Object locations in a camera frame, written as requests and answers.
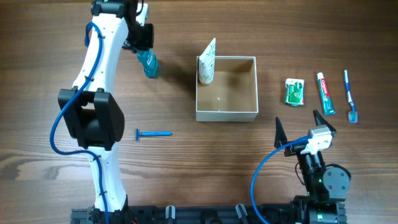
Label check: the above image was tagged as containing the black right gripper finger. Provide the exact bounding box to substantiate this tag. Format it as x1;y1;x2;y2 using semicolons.
274;116;288;148
313;110;336;134

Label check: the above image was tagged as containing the blue mouthwash bottle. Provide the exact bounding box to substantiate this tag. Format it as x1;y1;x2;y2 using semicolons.
137;49;159;78

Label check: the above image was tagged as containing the green soap packet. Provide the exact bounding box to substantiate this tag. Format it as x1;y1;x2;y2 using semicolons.
285;78;305;107

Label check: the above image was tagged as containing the white leaf-print tube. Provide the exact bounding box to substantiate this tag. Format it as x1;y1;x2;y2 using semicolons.
198;38;216;85

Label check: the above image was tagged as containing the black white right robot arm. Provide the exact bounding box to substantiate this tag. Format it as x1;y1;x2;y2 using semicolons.
274;110;351;224

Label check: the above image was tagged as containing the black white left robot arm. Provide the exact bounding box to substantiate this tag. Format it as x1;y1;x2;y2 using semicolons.
50;1;154;223

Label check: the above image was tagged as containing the green white toothpaste tube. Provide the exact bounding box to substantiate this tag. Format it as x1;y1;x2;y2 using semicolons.
317;72;336;116

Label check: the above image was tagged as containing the blue white toothbrush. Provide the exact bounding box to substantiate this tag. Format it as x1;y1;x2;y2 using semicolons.
343;70;358;123

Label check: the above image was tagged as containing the white cardboard box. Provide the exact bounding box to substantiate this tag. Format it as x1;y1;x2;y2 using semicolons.
195;56;259;122

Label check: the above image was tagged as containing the blue disposable razor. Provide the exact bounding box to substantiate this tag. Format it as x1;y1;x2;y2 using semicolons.
135;129;172;142

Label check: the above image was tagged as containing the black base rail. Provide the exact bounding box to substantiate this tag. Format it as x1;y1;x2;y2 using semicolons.
70;203;346;224

